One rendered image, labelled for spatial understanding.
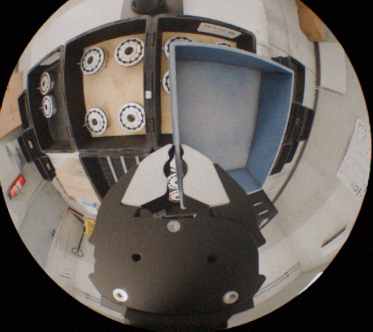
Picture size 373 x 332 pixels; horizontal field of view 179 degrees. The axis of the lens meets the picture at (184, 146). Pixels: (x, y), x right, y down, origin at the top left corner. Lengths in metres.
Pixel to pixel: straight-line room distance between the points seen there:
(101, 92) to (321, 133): 3.22
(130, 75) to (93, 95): 0.16
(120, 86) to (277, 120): 0.43
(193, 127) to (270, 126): 0.12
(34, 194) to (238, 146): 3.37
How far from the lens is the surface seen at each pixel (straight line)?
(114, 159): 0.55
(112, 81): 0.45
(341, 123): 2.95
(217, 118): 0.18
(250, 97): 0.21
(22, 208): 3.29
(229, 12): 0.76
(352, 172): 2.99
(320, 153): 3.11
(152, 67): 0.31
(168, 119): 0.42
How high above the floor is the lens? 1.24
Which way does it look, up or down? 60 degrees down
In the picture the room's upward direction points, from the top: 165 degrees clockwise
